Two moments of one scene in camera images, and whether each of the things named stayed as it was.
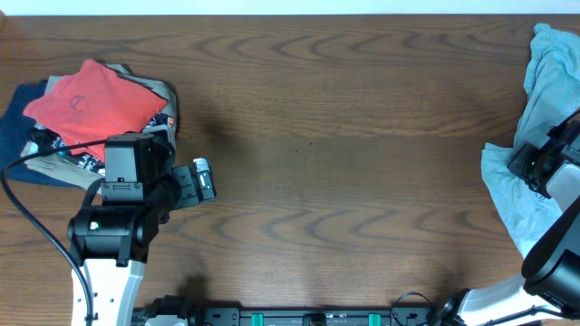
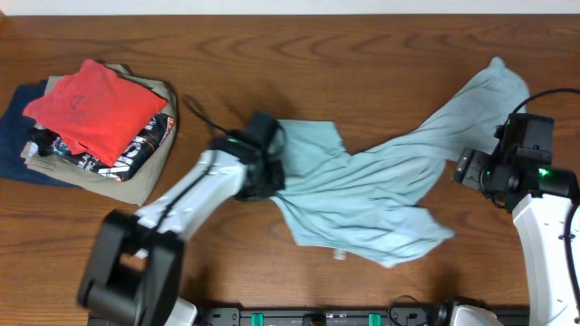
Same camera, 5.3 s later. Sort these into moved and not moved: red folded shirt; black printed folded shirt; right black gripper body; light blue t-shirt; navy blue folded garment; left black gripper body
Moved: right black gripper body; light blue t-shirt; left black gripper body
Not moved: navy blue folded garment; red folded shirt; black printed folded shirt
